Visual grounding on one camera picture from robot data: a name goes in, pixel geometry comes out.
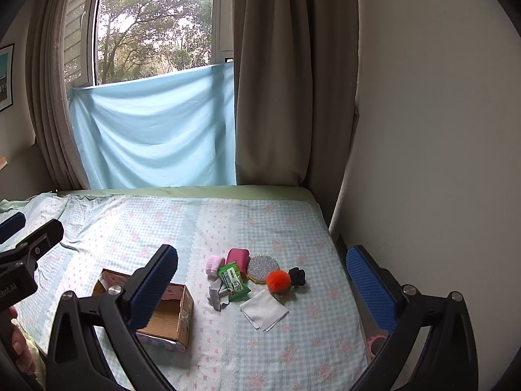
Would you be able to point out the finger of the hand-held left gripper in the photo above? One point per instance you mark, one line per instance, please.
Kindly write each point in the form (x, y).
(11, 227)
(40, 237)

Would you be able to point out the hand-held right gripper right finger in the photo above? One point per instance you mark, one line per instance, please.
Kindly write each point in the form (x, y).
(370, 289)

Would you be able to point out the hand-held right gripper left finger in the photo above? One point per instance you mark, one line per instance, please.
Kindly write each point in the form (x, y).
(154, 285)

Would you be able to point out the cardboard box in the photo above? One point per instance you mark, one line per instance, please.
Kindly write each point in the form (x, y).
(167, 313)

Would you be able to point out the grey paper piece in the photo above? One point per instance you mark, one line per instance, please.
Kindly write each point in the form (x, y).
(215, 298)

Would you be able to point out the pink fluffy sock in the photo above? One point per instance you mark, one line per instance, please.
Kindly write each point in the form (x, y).
(215, 266)

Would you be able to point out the black scrunchie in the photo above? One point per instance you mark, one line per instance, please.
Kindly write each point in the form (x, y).
(298, 277)

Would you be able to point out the green wet wipes packet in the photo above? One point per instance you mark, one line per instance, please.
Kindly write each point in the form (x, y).
(234, 283)

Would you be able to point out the magenta pouch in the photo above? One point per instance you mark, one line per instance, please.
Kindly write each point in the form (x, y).
(237, 257)

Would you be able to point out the orange pom-pom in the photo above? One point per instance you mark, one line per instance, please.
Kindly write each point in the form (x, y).
(278, 282)

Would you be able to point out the round silver glitter sponge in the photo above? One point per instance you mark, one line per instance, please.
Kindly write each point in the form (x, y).
(261, 268)

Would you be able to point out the white cloth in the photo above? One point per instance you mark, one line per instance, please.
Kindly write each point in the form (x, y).
(262, 309)

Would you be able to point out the person's left hand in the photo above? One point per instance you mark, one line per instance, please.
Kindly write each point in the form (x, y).
(20, 344)

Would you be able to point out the pink round object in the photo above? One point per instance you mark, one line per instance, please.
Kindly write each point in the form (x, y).
(376, 340)

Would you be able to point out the wooden shelf edge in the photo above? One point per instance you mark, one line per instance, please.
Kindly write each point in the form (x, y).
(3, 163)

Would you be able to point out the green mattress sheet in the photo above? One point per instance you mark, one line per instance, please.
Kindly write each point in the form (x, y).
(203, 191)

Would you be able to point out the checked floral bed sheet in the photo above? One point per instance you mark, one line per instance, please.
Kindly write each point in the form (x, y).
(244, 354)

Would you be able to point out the beige pleated curtain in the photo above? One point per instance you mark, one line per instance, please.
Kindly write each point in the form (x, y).
(49, 110)

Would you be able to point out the light blue hanging cloth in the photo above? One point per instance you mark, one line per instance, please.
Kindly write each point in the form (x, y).
(154, 130)

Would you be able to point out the brown drape curtain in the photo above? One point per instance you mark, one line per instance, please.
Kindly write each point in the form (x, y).
(276, 89)

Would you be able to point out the window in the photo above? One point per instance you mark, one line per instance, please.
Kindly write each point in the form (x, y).
(154, 28)

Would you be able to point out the framed wall picture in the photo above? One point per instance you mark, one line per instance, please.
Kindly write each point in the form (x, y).
(6, 77)

